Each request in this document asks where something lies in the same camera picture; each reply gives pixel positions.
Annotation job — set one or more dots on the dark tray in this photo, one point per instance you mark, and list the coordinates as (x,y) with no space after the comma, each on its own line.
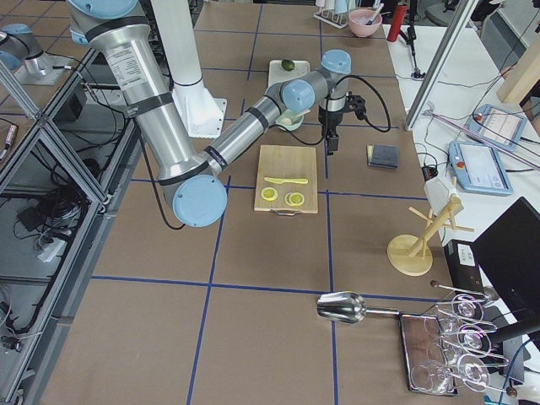
(419,334)

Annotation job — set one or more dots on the metal scoop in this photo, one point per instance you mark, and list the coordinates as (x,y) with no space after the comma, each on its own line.
(349,307)

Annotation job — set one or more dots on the lemon slice front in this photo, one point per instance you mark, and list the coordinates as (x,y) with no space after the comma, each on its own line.
(295,199)

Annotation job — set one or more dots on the wooden cutting board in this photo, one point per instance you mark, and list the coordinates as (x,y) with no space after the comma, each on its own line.
(287,162)

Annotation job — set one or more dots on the black tripod stick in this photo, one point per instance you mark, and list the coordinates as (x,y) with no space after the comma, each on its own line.
(409,35)

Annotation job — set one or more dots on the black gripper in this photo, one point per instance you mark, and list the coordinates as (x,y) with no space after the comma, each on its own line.
(330,121)

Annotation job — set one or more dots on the aluminium frame post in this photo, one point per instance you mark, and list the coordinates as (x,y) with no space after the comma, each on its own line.
(457,24)

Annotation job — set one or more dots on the white wire cup rack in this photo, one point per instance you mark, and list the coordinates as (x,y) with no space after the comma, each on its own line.
(333,12)

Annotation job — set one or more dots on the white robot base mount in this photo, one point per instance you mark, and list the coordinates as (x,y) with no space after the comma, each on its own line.
(201,113)

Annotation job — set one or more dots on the grey yellow cloth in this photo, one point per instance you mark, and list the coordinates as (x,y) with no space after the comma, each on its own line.
(384,156)

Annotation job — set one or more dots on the blue teach pendant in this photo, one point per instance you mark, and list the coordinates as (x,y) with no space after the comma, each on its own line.
(500,126)
(478,168)

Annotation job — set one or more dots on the yellow plastic knife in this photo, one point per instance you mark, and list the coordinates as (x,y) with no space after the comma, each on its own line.
(281,181)

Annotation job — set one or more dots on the blue teach pendant near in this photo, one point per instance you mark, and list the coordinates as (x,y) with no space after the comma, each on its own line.
(478,168)

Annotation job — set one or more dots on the black monitor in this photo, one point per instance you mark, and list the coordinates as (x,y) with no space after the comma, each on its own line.
(508,253)

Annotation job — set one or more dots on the lemon slice top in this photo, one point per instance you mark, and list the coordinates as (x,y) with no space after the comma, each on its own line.
(269,194)

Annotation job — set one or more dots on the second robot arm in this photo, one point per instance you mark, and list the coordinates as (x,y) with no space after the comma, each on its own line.
(22,53)

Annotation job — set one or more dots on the white bear tray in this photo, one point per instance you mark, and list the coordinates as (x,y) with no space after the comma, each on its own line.
(277,75)

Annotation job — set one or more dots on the wine glass rack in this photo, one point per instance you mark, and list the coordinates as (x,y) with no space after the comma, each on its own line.
(465,342)

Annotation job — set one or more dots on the wooden mug tree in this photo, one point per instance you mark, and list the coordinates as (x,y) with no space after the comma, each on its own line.
(410,254)

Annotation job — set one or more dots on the pink bowl with ice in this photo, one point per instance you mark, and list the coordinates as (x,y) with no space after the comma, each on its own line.
(362,22)

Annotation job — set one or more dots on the lemon slice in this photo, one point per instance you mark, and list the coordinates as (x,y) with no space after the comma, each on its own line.
(295,199)
(269,194)

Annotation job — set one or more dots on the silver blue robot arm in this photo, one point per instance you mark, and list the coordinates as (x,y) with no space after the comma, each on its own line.
(166,113)

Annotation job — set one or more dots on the light green bowl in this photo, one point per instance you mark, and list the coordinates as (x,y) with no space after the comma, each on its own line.
(290,114)

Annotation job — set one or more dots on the blue teach pendant far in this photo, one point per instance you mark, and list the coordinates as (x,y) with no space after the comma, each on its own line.
(500,126)

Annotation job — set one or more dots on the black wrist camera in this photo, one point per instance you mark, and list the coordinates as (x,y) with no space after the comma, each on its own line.
(356,104)

